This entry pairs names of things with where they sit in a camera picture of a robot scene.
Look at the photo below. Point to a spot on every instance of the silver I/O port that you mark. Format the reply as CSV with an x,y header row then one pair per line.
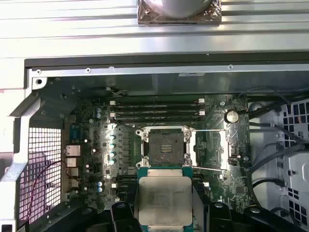
x,y
72,162
73,183
73,149

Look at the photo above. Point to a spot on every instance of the black and silver PC case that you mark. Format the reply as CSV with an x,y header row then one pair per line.
x,y
144,72

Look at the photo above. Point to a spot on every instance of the silver metal drive cage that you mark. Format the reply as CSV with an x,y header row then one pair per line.
x,y
299,169

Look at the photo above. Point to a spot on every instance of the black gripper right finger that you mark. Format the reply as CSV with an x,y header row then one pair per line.
x,y
217,217

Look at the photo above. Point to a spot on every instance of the metal socket cover frame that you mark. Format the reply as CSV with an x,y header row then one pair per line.
x,y
224,149

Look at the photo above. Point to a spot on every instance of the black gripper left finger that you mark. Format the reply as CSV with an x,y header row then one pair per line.
x,y
120,217

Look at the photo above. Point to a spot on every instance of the black RAM slot white clips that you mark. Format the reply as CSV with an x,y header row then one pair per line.
x,y
154,103
125,183
154,113

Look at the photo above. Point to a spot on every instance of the CPU socket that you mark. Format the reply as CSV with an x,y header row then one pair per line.
x,y
164,142

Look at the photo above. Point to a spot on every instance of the green motherboard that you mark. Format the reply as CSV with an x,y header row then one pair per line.
x,y
217,116

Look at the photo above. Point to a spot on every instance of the blue VGA port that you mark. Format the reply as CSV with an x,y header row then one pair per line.
x,y
76,134

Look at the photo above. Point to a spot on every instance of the silver square CPU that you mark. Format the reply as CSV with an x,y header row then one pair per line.
x,y
164,200

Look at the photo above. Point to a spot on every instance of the silver coin battery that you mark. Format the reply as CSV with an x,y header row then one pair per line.
x,y
232,116

